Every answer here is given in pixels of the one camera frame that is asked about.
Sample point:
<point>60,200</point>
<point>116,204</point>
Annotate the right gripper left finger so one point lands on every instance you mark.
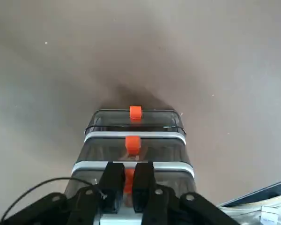
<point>112,187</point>

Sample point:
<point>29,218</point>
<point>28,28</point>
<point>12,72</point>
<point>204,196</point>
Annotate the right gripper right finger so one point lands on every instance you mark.
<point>142,187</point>

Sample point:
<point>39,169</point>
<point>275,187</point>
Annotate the small white box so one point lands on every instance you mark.
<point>269,214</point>

